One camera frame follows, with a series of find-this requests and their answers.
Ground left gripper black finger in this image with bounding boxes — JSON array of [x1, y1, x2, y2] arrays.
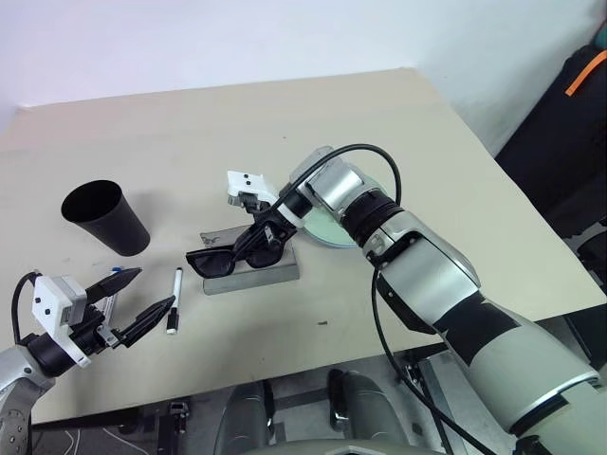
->
[[116, 296, 177, 351], [84, 266, 144, 306]]

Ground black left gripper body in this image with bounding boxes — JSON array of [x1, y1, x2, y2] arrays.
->
[[67, 305, 130, 356]]

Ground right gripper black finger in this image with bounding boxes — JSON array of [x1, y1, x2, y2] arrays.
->
[[263, 226, 288, 260], [231, 221, 267, 264]]

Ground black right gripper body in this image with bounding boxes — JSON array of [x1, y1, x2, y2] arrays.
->
[[239, 191, 299, 247]]

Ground black sunglasses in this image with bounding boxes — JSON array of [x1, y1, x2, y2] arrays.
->
[[185, 236, 287, 280]]

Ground grey glasses case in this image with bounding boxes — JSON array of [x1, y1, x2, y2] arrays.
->
[[198, 226, 302, 297]]

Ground black plastic cup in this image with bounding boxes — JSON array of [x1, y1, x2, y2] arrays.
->
[[60, 179, 153, 259]]

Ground white marker blue cap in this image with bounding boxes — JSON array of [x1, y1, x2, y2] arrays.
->
[[96, 266, 122, 330]]

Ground white marker black cap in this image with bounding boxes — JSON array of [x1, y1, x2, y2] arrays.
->
[[165, 266, 186, 337]]

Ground pale green plate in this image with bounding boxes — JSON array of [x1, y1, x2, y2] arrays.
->
[[300, 172, 380, 251]]

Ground black clamp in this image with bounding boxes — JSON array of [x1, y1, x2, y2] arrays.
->
[[157, 399, 192, 449]]

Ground dark grey rounded shell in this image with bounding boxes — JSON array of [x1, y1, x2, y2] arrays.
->
[[325, 368, 412, 449], [212, 378, 286, 455]]

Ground black bag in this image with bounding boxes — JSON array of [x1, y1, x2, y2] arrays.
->
[[492, 41, 607, 239]]

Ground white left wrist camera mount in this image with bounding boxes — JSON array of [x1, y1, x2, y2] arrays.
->
[[30, 275, 92, 370]]

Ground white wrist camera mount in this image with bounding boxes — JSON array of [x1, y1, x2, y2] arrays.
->
[[30, 275, 92, 370], [225, 170, 305, 229]]

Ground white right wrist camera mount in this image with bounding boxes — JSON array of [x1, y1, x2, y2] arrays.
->
[[225, 170, 305, 229]]

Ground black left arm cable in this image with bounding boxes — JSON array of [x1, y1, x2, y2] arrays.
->
[[10, 270, 43, 348]]

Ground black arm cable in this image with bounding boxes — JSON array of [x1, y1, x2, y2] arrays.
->
[[10, 270, 43, 348], [277, 143, 480, 455]]

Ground white floor cable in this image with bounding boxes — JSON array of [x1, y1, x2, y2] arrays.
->
[[34, 425, 83, 455]]

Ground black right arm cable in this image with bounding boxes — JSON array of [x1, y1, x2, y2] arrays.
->
[[277, 143, 480, 455]]

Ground grey metal table frame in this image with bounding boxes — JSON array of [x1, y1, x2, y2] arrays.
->
[[392, 349, 478, 455]]

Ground orange strap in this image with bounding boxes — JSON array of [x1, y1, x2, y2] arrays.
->
[[565, 48, 607, 99]]

